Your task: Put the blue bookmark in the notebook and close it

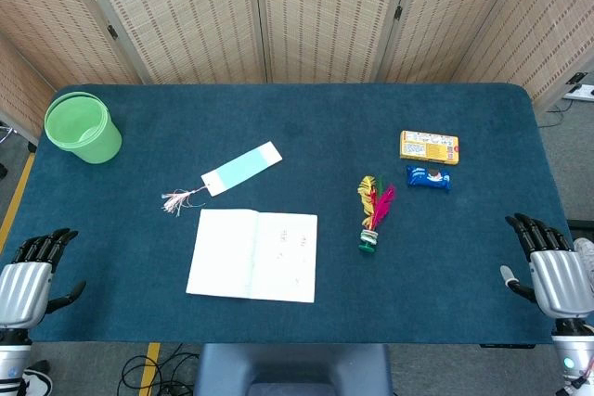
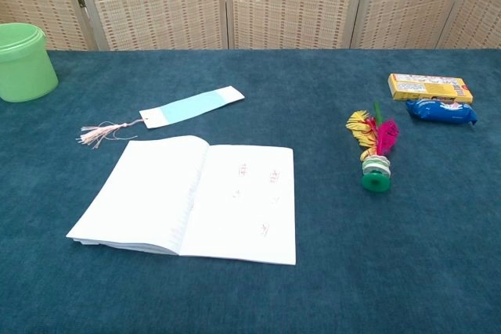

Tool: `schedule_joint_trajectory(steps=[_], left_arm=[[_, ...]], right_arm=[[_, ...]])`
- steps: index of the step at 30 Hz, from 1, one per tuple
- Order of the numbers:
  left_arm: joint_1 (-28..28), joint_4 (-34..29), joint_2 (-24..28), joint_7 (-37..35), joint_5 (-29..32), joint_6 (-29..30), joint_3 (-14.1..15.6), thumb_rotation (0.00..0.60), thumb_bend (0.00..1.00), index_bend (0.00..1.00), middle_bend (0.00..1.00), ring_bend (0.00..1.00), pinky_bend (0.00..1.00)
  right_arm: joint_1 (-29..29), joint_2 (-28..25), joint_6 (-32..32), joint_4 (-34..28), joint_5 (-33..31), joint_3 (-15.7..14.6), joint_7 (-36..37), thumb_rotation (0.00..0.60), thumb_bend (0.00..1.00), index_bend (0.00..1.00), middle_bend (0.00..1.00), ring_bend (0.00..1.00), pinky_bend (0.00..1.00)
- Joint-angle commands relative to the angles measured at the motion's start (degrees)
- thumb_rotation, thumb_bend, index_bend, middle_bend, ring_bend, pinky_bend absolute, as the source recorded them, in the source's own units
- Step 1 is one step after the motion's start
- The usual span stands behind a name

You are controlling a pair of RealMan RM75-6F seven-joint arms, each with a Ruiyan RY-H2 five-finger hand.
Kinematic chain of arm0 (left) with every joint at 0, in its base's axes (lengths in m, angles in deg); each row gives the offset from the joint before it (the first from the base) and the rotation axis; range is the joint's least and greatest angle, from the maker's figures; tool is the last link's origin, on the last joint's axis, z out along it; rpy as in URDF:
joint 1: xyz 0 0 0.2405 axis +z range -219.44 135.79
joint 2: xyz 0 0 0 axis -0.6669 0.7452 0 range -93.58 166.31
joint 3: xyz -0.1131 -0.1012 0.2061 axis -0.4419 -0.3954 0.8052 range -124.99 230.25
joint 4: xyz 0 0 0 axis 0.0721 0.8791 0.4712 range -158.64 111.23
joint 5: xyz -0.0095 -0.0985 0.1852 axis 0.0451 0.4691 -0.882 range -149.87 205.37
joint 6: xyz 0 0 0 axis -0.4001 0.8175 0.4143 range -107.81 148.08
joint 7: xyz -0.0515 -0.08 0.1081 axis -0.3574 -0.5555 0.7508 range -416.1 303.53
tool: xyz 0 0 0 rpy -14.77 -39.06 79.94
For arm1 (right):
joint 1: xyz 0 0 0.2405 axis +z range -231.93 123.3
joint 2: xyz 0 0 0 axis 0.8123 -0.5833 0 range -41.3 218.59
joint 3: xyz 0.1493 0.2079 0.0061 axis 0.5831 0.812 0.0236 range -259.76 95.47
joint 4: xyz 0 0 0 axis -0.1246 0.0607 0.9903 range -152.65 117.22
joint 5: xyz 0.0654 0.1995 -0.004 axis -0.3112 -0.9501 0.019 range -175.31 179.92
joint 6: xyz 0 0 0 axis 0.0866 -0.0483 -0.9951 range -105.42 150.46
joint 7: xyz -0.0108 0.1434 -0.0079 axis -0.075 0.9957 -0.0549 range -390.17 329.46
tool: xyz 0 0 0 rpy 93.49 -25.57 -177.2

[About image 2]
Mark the teal white tasselled bookmark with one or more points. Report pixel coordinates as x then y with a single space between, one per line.
192 105

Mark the white lined paper notebook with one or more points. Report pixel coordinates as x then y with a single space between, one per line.
156 193

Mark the blue felt table cover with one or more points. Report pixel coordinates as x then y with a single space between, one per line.
274 83

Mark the colourful feather shuttlecock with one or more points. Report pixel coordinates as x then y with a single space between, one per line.
375 181

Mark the yellow cardboard box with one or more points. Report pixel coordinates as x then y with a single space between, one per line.
430 91

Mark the blue cookie packet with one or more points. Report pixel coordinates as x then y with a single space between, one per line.
438 112

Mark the green plastic bucket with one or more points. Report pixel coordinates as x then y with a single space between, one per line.
23 72

